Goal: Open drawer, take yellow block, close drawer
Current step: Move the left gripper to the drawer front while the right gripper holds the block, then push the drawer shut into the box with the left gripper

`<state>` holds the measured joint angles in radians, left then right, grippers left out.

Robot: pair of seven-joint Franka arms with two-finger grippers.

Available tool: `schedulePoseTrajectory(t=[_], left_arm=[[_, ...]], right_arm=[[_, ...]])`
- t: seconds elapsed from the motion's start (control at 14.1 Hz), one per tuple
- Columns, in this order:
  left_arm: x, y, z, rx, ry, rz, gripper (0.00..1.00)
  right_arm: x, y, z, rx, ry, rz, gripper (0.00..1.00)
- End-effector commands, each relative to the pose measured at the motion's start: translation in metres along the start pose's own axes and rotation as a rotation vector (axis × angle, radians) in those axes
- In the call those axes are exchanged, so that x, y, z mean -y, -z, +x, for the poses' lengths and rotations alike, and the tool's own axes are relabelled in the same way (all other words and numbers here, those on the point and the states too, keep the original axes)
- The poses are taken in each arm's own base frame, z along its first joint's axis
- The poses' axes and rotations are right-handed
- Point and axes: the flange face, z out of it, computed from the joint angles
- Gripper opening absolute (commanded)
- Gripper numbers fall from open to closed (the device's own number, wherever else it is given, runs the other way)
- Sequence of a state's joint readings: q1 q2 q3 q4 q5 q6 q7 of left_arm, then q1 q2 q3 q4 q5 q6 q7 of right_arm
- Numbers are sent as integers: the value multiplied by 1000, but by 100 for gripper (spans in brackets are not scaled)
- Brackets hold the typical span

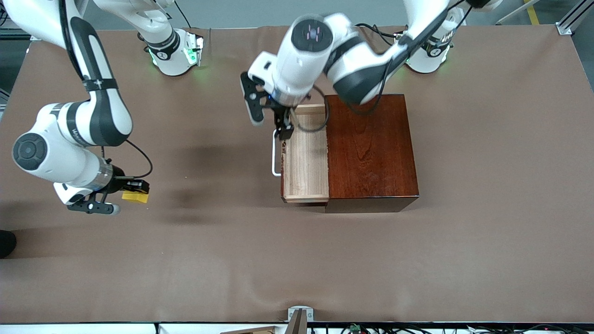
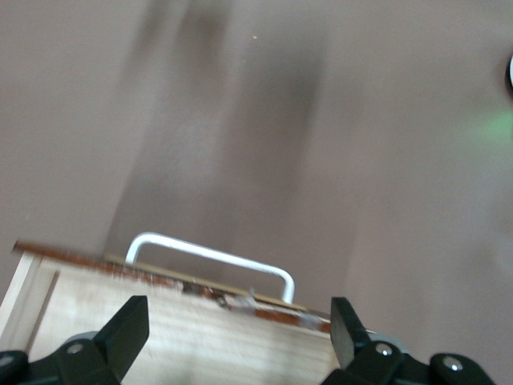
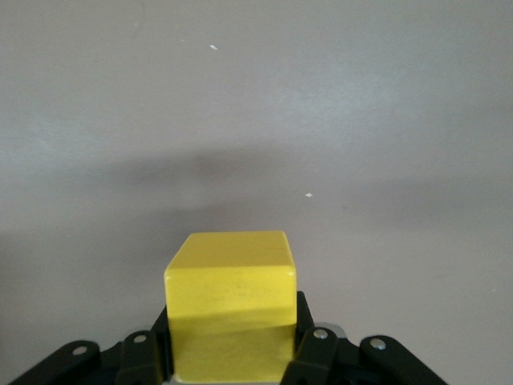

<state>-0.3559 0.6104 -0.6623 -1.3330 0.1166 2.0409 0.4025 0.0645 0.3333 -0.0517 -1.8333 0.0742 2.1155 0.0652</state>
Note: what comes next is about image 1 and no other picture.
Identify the light wood drawer white handle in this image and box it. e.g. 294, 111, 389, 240
271, 104, 330, 204

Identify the brown table cover cloth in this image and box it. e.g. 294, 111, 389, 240
0, 26, 594, 324

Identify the dark red wooden cabinet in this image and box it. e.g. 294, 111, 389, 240
323, 94, 420, 213

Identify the black shoe tip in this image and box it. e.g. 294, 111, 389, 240
0, 230, 17, 259

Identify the yellow floor tape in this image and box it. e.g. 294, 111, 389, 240
523, 0, 542, 26

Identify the thin black cable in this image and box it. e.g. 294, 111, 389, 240
173, 0, 192, 29

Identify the aluminium frame profile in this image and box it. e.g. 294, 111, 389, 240
556, 0, 594, 36
0, 26, 45, 41

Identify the grey metal clamp bracket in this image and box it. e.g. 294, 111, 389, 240
284, 306, 315, 334

